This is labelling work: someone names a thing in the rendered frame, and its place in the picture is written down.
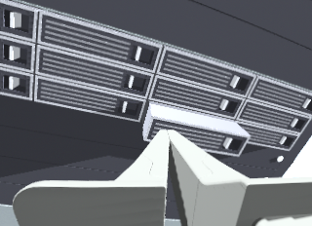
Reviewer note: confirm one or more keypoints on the black rack frame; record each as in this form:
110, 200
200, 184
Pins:
40, 141

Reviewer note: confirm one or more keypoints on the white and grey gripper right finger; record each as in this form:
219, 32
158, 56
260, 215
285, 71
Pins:
209, 193

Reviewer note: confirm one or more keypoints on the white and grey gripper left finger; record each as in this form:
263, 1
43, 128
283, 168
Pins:
135, 198

